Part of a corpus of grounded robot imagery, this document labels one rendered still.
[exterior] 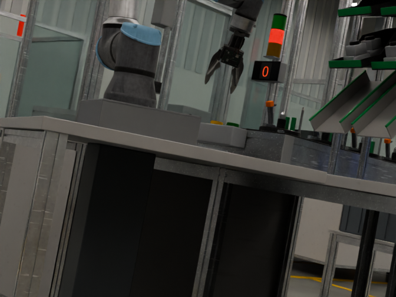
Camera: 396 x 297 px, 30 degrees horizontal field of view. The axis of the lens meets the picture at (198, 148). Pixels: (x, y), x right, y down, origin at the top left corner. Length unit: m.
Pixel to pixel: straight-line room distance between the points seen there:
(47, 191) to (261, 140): 0.86
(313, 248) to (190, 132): 5.59
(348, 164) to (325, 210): 5.03
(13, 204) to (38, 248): 1.54
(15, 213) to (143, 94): 1.25
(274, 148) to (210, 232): 0.32
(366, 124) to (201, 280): 0.68
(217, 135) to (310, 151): 0.29
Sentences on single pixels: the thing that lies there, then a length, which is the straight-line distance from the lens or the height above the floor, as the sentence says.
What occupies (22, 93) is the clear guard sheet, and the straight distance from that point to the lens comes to 3.30.
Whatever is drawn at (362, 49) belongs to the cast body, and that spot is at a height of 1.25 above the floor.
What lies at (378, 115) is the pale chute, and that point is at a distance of 2.23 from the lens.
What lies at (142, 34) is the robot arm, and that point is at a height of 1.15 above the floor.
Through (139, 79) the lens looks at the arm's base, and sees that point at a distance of 2.04.
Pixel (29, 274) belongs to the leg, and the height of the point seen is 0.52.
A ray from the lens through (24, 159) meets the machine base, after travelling 3.13.
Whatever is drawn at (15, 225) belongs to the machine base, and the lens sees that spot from 3.13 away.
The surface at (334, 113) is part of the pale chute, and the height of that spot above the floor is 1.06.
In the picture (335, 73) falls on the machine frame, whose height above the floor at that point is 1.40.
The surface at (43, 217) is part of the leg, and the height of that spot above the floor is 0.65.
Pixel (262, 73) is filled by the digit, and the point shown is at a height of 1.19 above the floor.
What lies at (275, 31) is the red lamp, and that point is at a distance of 2.69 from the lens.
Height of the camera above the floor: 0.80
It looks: 2 degrees up
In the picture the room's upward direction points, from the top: 10 degrees clockwise
